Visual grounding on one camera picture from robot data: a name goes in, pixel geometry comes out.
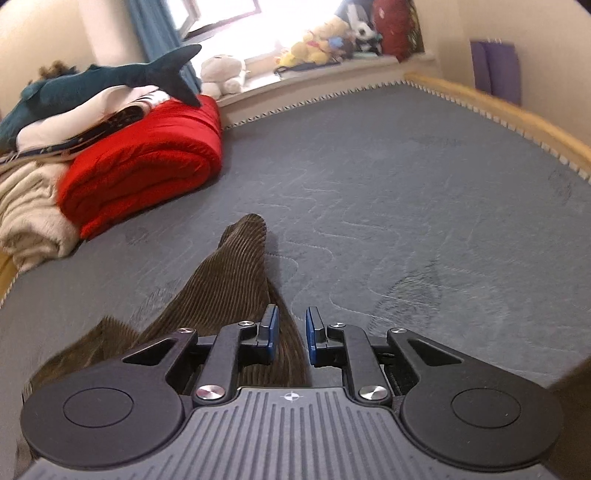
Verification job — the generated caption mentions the beige folded blanket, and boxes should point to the beige folded blanket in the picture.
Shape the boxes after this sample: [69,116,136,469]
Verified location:
[0,159,85,274]

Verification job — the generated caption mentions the window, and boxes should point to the window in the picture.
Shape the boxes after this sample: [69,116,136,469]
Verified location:
[178,0,352,44]

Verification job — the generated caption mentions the white folded cloth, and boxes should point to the white folded cloth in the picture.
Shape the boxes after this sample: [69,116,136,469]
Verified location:
[16,85,172,151]

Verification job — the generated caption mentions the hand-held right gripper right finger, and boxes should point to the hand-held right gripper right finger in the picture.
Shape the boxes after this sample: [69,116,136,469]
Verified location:
[305,306,467,408]

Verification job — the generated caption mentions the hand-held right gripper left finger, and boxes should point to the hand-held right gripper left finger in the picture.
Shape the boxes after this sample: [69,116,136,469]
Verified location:
[122,305,280,408]

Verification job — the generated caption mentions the brown corduroy pants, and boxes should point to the brown corduroy pants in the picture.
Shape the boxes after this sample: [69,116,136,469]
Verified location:
[14,213,311,480]

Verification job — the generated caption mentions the panda plush toy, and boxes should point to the panda plush toy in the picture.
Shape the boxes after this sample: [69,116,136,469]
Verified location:
[344,4,385,55]

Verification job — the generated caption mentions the yellow bear plush toy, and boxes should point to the yellow bear plush toy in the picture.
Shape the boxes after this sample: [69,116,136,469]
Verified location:
[302,18,348,52]

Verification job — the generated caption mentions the teal shark plush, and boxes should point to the teal shark plush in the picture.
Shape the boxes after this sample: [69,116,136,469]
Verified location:
[0,44,204,149]

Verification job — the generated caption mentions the red folded blanket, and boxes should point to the red folded blanket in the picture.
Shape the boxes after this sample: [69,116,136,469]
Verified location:
[58,95,225,241]

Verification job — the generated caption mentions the blue curtain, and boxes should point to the blue curtain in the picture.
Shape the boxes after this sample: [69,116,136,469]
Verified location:
[127,0,204,95]

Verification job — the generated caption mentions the red plush cushion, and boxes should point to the red plush cushion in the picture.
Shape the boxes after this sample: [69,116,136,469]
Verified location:
[372,0,424,64]

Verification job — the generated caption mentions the dark flat object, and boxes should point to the dark flat object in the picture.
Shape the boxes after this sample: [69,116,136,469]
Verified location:
[274,60,334,76]

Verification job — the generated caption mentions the brown fuzzy plush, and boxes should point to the brown fuzzy plush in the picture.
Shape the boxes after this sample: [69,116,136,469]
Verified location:
[38,60,78,80]

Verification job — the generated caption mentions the grey quilted mattress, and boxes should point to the grey quilted mattress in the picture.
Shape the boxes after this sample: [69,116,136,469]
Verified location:
[0,82,591,480]

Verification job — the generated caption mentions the white plush toy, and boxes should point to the white plush toy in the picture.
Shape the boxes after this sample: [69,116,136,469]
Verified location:
[200,54,248,97]

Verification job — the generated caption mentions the wooden bed frame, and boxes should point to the wooden bed frame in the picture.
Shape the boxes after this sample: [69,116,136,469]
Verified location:
[404,69,591,174]

